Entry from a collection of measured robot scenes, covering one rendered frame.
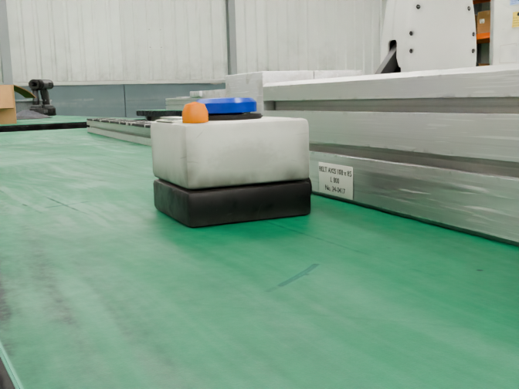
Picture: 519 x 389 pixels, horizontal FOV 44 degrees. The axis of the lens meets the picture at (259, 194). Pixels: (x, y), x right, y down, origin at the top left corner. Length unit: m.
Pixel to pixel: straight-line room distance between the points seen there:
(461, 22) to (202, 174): 0.45
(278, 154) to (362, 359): 0.22
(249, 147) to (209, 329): 0.18
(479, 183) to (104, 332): 0.20
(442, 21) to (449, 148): 0.39
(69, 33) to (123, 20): 1.02
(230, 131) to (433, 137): 0.11
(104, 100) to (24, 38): 1.67
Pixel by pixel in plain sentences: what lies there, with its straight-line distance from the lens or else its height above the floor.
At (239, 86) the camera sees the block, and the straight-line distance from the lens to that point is 0.60.
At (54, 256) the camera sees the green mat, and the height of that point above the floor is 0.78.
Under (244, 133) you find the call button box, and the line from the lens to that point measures 0.37.
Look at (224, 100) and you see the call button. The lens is 0.39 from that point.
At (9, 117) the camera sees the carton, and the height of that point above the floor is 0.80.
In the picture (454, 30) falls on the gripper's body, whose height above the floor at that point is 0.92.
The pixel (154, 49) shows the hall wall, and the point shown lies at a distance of 12.34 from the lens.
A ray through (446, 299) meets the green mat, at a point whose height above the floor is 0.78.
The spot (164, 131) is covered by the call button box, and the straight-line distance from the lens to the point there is 0.40.
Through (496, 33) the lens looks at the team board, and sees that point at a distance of 4.13.
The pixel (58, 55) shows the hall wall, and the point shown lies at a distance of 11.81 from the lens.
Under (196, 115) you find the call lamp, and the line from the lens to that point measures 0.37.
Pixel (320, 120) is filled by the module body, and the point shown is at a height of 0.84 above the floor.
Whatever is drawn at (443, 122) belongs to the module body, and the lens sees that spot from 0.35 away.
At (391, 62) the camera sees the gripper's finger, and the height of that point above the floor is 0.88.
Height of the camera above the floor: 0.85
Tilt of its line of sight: 9 degrees down
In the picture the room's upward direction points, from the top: 2 degrees counter-clockwise
